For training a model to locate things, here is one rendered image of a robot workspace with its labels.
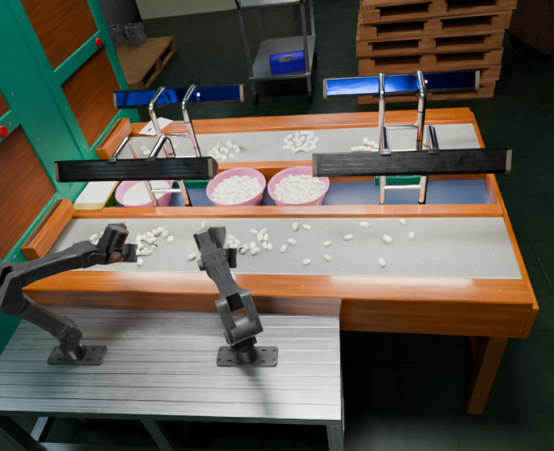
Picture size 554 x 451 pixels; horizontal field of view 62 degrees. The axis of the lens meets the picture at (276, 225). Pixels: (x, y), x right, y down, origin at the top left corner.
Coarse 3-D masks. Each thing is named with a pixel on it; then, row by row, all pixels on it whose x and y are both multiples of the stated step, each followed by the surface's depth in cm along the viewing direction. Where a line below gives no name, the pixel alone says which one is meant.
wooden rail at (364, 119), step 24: (192, 120) 256; (216, 120) 253; (240, 120) 249; (264, 120) 246; (288, 120) 243; (312, 120) 239; (336, 120) 236; (360, 120) 233; (408, 120) 227; (432, 120) 225; (456, 120) 222
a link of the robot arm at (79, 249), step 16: (48, 256) 137; (64, 256) 138; (80, 256) 140; (0, 272) 131; (16, 272) 129; (32, 272) 132; (48, 272) 136; (16, 288) 129; (0, 304) 128; (16, 304) 131
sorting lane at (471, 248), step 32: (96, 224) 202; (128, 224) 199; (160, 224) 197; (192, 224) 194; (224, 224) 191; (256, 224) 189; (288, 224) 186; (320, 224) 184; (352, 224) 181; (384, 224) 179; (416, 224) 177; (448, 224) 174; (480, 224) 172; (160, 256) 182; (256, 256) 175; (288, 256) 173; (320, 256) 171; (352, 256) 169; (384, 256) 167; (416, 256) 165; (448, 256) 163; (480, 256) 161; (512, 256) 159
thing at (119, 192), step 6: (168, 180) 220; (120, 186) 217; (126, 186) 220; (132, 186) 223; (120, 192) 216; (120, 198) 214; (162, 198) 208; (168, 198) 214; (126, 204) 205; (144, 204) 204; (150, 204) 206; (162, 204) 211; (168, 204) 217
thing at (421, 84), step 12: (420, 72) 186; (384, 84) 183; (420, 84) 179; (384, 96) 180; (420, 96) 177; (384, 108) 182; (420, 108) 180; (384, 120) 186; (420, 120) 183; (420, 132) 187; (420, 144) 191; (396, 180) 204; (408, 180) 203
